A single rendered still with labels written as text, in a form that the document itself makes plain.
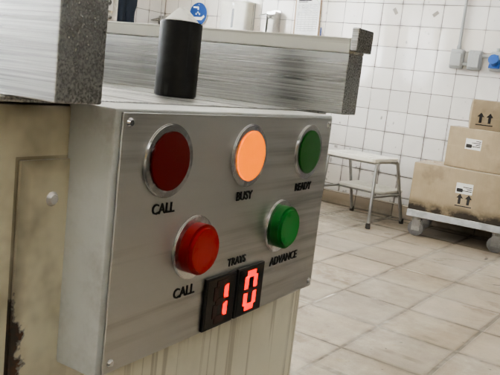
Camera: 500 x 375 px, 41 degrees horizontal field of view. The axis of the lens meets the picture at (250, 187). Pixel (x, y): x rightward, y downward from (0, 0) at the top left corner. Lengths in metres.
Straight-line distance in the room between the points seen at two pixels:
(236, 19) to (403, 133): 1.67
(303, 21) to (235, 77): 4.68
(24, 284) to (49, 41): 0.12
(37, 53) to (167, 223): 0.12
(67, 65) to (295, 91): 0.29
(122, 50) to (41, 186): 0.35
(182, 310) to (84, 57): 0.17
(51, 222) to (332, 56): 0.28
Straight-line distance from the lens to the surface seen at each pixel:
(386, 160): 4.38
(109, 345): 0.36
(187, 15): 0.50
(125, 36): 0.67
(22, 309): 0.35
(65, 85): 0.30
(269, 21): 5.35
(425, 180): 4.26
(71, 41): 0.30
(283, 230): 0.46
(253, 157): 0.42
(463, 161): 4.28
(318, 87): 0.54
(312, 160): 0.49
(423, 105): 4.78
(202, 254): 0.38
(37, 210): 0.34
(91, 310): 0.35
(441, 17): 4.80
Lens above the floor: 0.86
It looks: 9 degrees down
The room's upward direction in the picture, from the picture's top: 7 degrees clockwise
